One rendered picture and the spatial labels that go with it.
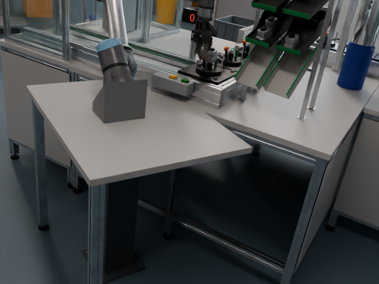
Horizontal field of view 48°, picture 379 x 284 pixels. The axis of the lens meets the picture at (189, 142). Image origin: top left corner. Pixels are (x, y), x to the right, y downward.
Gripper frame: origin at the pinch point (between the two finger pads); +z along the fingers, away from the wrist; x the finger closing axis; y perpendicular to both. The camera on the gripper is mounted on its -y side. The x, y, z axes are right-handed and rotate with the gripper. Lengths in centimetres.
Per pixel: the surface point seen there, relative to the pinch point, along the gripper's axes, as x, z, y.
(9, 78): -129, 44, 14
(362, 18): 57, -22, -84
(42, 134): -58, 45, 52
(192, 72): -4.9, 9.6, -1.5
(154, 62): -37.3, 15.0, -14.3
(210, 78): 6.3, 9.6, -0.5
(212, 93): 12.8, 13.7, 7.9
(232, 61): 3.3, 7.8, -31.9
